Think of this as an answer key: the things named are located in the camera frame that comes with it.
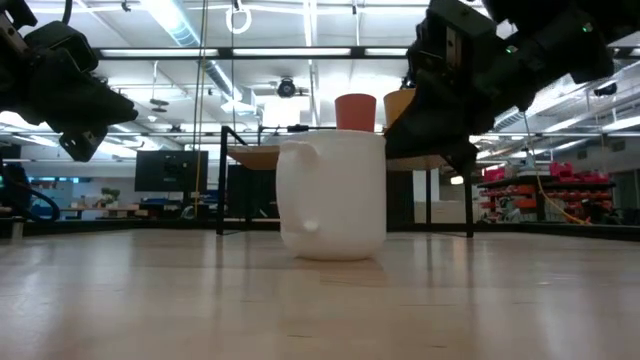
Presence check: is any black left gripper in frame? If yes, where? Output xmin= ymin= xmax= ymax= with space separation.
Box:
xmin=0 ymin=22 xmax=139 ymax=163

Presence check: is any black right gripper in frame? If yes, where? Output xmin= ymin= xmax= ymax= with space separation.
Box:
xmin=383 ymin=0 xmax=502 ymax=174

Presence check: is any yellow orange plastic cup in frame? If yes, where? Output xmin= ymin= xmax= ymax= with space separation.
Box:
xmin=383 ymin=88 xmax=418 ymax=130

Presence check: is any salmon pink plastic cup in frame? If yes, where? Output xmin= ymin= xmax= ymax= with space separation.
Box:
xmin=334 ymin=93 xmax=378 ymax=133

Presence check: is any small potted plant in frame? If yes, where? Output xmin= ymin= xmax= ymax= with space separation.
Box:
xmin=99 ymin=186 xmax=123 ymax=207

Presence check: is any white ceramic mug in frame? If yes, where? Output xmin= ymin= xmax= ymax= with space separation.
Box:
xmin=274 ymin=129 xmax=388 ymax=262

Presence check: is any rack with red bins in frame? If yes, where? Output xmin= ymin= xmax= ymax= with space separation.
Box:
xmin=477 ymin=160 xmax=617 ymax=225

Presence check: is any black background cabinet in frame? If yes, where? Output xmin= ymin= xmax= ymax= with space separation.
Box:
xmin=227 ymin=164 xmax=279 ymax=219

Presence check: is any black looped cable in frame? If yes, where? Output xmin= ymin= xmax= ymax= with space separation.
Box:
xmin=0 ymin=159 xmax=62 ymax=224

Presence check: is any black wall monitor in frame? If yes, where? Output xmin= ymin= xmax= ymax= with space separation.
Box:
xmin=134 ymin=149 xmax=209 ymax=193

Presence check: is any yellow floor cable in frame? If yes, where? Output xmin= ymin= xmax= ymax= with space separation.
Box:
xmin=535 ymin=172 xmax=593 ymax=226

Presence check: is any black frame wooden shelf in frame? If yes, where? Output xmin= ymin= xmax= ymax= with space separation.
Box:
xmin=216 ymin=124 xmax=475 ymax=239

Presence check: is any black overhead camera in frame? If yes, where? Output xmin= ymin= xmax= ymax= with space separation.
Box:
xmin=276 ymin=76 xmax=299 ymax=100

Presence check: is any white hanging ring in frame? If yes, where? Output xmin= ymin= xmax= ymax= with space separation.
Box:
xmin=224 ymin=3 xmax=254 ymax=36

